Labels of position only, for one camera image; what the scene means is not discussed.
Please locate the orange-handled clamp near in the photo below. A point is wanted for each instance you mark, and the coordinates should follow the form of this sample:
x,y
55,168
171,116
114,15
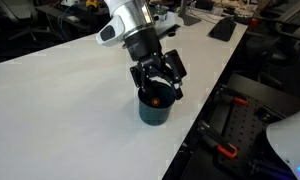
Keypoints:
x,y
223,146

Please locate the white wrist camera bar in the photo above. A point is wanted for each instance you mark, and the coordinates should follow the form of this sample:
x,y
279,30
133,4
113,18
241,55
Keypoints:
x,y
166,24

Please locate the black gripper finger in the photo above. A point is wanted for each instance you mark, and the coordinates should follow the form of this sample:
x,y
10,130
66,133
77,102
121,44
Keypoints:
x,y
176,89
144,87

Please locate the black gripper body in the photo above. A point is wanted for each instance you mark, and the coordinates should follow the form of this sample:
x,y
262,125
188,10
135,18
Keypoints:
x,y
168,67

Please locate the orange-handled clamp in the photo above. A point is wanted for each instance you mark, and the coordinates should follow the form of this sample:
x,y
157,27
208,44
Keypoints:
x,y
223,146
236,96

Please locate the black office chair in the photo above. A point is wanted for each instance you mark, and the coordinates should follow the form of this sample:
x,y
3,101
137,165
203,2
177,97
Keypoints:
x,y
276,56

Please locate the black wedge device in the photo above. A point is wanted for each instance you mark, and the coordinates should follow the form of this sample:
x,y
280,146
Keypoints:
x,y
223,30

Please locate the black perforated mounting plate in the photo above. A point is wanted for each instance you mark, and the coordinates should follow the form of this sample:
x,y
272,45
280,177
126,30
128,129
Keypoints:
x,y
245,128

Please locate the orange-handled clamp far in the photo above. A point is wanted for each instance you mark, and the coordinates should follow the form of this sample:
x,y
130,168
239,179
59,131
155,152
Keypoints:
x,y
236,96

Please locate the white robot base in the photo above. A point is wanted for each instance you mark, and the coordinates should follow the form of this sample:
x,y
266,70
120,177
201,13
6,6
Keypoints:
x,y
284,138

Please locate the dark teal enamel mug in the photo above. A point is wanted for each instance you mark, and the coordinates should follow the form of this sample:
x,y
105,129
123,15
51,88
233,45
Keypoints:
x,y
155,115

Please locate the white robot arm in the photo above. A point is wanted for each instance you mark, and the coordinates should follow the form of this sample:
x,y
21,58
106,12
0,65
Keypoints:
x,y
132,23

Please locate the grey monitor stand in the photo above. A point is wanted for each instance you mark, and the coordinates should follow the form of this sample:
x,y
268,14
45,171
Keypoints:
x,y
187,19

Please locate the green bowl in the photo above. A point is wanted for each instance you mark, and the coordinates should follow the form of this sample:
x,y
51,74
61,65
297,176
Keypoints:
x,y
161,13

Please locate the red Expo dry-erase marker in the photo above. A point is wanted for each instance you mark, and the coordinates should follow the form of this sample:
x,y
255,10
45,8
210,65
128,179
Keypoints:
x,y
155,102

